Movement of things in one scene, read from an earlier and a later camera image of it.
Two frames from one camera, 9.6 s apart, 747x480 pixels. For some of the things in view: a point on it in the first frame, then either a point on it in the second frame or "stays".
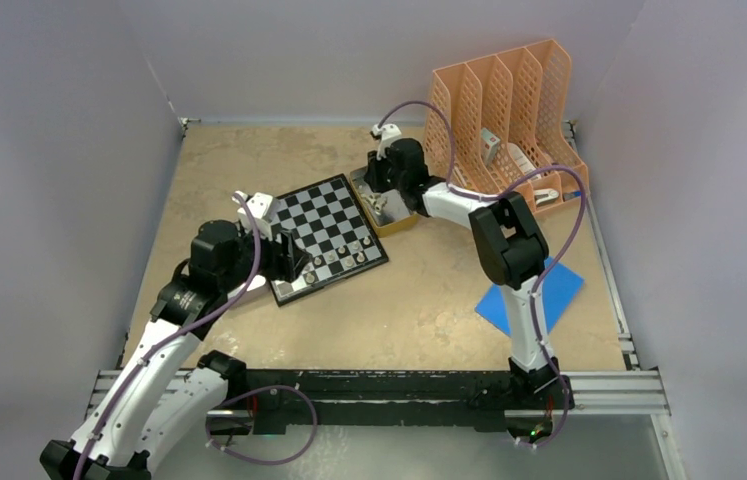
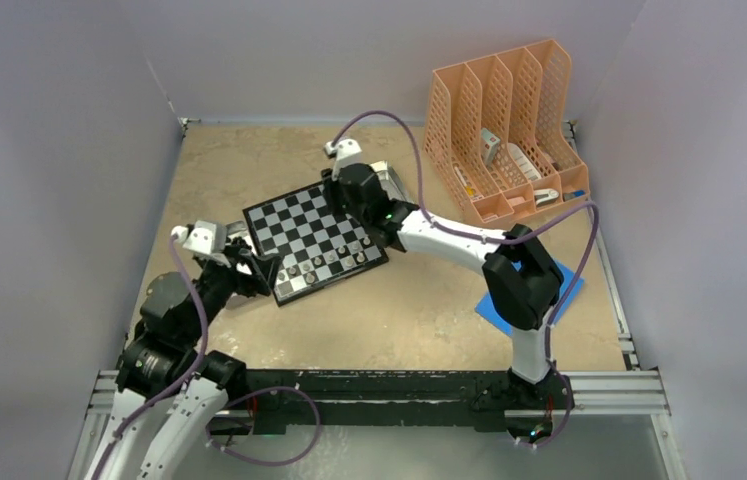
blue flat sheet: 558,288 stays
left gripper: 285,259 → 261,269
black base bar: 275,396 stays
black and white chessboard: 327,219 stays
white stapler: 544,195 stays
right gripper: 374,168 → 331,187
